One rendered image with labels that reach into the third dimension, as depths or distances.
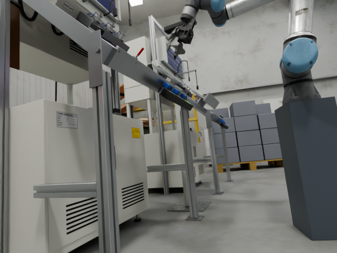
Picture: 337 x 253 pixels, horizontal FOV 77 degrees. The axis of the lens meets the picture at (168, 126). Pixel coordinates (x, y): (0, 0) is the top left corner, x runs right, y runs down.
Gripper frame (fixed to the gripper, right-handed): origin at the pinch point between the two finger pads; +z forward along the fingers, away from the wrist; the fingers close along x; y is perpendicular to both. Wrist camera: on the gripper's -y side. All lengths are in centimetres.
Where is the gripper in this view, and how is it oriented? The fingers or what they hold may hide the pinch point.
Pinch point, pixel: (170, 54)
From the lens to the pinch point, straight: 118.4
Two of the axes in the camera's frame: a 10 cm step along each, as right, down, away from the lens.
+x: 4.0, 0.9, 9.1
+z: -3.6, 9.3, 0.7
